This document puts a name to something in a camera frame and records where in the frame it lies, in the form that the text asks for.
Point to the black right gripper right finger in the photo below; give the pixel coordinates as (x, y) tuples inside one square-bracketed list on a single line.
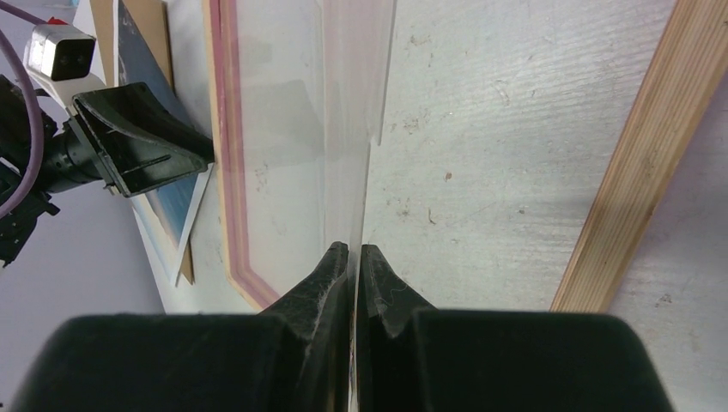
[(413, 356)]

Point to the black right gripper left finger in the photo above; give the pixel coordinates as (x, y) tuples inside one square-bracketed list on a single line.
[(292, 356)]

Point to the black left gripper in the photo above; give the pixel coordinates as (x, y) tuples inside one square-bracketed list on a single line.
[(137, 144)]

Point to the blue landscape photo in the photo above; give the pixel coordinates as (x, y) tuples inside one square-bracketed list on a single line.
[(165, 187)]

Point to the clear acrylic sheet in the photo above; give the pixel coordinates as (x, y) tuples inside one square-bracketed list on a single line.
[(310, 101)]

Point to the pink wooden photo frame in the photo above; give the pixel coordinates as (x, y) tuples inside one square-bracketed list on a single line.
[(568, 156)]

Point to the brown backing board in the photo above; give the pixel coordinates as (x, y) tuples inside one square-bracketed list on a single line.
[(148, 34)]

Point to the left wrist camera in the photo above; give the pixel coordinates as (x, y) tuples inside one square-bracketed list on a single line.
[(59, 57)]

